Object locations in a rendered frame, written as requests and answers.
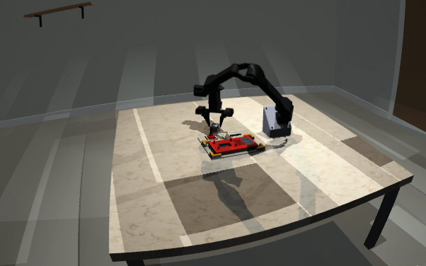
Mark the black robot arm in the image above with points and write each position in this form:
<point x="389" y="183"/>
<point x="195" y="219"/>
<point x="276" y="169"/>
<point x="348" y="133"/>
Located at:
<point x="255" y="75"/>

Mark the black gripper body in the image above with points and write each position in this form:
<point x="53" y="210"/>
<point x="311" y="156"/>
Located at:
<point x="214" y="106"/>

